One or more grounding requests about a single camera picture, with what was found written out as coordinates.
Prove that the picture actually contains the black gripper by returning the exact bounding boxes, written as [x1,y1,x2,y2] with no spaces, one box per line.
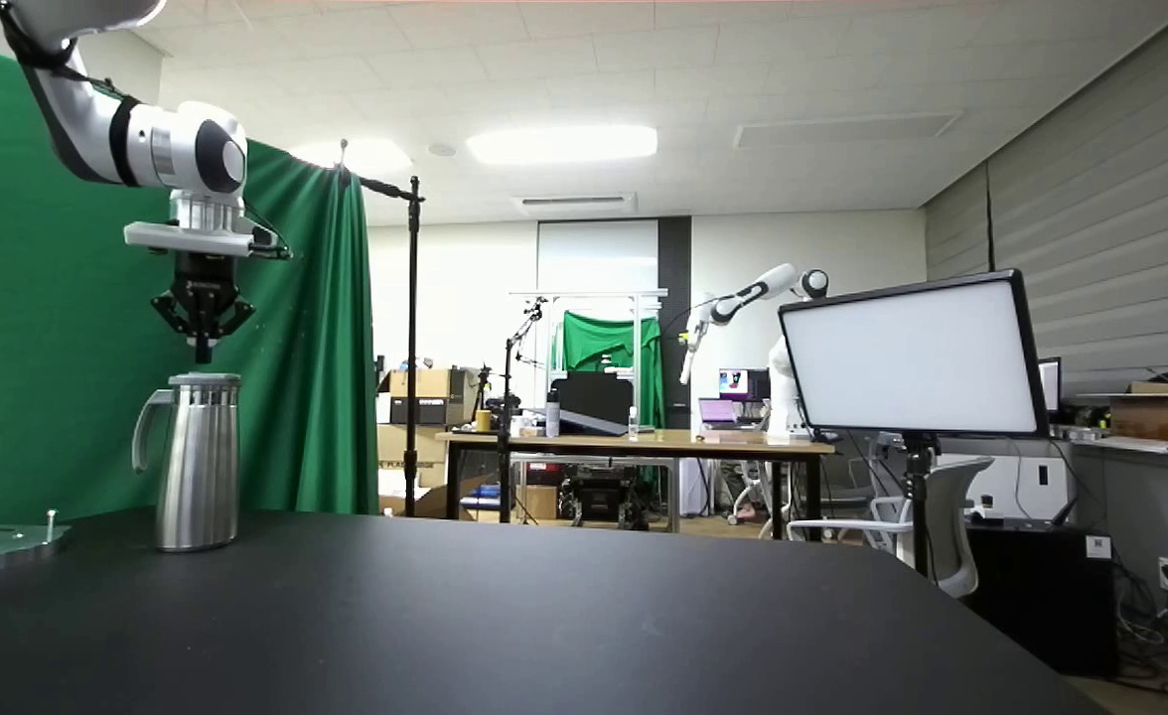
[147,248,258,370]

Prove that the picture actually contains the silver metal flask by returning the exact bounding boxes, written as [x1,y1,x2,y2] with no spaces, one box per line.
[129,370,248,554]

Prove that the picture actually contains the green backdrop cloth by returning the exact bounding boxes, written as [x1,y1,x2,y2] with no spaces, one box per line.
[0,35,380,525]

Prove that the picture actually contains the black backdrop stand pole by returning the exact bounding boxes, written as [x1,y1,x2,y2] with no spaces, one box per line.
[339,134,431,521]

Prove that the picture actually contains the cardboard box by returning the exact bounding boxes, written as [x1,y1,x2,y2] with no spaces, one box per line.
[380,366,482,402]

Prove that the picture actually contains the black background monitor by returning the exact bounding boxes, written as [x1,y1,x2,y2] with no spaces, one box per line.
[547,370,635,435]

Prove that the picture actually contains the ceiling air vent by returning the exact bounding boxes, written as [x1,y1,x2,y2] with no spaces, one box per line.
[515,190,639,215]

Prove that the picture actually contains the small green background cloth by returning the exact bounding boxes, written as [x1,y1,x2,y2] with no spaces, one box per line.
[556,309,669,428]

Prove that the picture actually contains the ceiling light panel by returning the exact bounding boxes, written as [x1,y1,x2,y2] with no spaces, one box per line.
[462,119,662,172]

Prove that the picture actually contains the wooden background table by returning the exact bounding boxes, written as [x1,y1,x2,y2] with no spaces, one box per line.
[437,426,838,540]

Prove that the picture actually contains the large black-framed monitor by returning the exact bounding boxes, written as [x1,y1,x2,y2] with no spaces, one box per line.
[776,271,1053,577]

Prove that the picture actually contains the white office chair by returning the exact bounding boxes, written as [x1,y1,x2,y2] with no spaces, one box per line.
[788,452,995,602]

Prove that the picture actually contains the black computer tower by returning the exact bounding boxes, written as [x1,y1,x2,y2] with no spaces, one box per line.
[966,521,1126,683]

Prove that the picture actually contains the grey window blinds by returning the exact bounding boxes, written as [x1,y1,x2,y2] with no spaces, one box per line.
[923,2,1168,402]

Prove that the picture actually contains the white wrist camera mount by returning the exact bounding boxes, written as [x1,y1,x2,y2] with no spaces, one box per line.
[119,190,288,260]

